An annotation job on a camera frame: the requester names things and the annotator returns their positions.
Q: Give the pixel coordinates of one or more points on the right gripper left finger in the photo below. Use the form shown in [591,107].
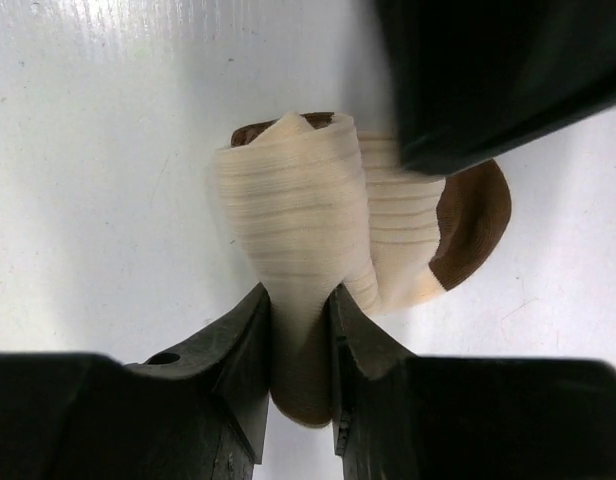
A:
[196,410]

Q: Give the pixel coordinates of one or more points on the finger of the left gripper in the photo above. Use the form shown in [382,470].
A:
[475,79]

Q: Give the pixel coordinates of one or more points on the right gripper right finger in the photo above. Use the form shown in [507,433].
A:
[397,415]

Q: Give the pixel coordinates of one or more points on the cream brown striped sock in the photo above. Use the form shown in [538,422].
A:
[316,204]

